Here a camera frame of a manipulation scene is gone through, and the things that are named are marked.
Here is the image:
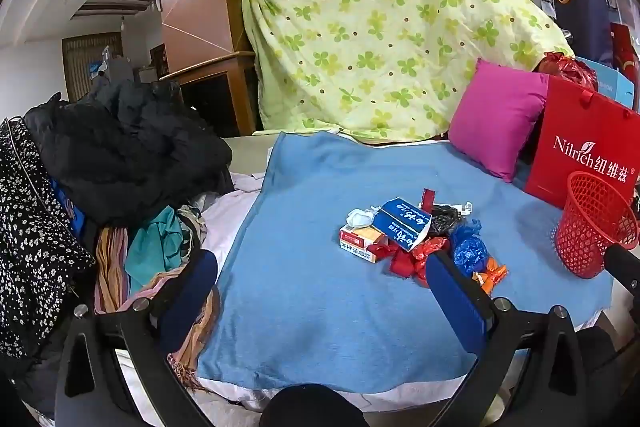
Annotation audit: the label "wooden cabinet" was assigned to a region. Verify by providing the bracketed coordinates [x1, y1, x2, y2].
[160, 51, 257, 138]

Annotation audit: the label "red orange medicine box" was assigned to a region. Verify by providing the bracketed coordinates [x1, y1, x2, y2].
[338, 225, 387, 263]

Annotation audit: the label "navy bag orange handles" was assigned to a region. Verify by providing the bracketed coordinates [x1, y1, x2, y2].
[554, 0, 613, 66]

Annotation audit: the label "black white floral garment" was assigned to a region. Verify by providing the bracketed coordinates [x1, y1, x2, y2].
[1, 119, 93, 360]

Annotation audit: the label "blue white carton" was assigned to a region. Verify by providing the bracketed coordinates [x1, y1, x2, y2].
[372, 197, 432, 251]

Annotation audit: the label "teal garment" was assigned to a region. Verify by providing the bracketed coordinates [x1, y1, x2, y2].
[124, 206, 183, 296]

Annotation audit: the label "black clothes pile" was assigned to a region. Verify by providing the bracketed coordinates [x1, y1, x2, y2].
[24, 79, 233, 227]

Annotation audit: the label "black plastic bag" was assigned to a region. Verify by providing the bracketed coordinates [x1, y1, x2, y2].
[427, 205, 464, 237]

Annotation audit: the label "blue towel blanket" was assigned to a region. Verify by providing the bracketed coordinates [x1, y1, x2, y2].
[198, 132, 612, 410]

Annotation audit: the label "green clover quilt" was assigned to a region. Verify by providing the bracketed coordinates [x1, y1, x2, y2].
[242, 0, 570, 142]

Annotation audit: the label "red ribbon bow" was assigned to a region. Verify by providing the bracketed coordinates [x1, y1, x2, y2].
[367, 237, 450, 287]

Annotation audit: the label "red crinkled plastic bag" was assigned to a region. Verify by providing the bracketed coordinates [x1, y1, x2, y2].
[537, 52, 598, 91]

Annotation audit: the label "red Nilrich shopping bag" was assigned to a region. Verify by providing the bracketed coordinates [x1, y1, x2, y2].
[525, 76, 640, 208]

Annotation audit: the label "striped pink orange scarf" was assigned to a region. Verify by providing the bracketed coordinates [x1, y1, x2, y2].
[94, 229, 220, 390]

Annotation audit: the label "red mesh trash basket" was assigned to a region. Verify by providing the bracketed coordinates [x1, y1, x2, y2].
[554, 171, 638, 279]

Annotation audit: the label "orange wrapper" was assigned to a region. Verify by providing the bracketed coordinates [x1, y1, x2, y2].
[472, 257, 508, 296]

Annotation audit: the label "magenta pillow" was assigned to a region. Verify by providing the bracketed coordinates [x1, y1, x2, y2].
[448, 58, 549, 182]

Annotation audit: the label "light blue box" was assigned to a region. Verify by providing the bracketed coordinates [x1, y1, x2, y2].
[579, 57, 634, 109]

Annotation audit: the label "blue plastic bag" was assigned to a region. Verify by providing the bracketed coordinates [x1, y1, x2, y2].
[449, 219, 489, 277]

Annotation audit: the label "white purple pill box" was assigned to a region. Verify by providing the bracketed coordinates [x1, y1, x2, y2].
[451, 202, 473, 217]

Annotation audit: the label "white bed sheet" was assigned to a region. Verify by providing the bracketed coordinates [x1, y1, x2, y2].
[202, 172, 265, 267]

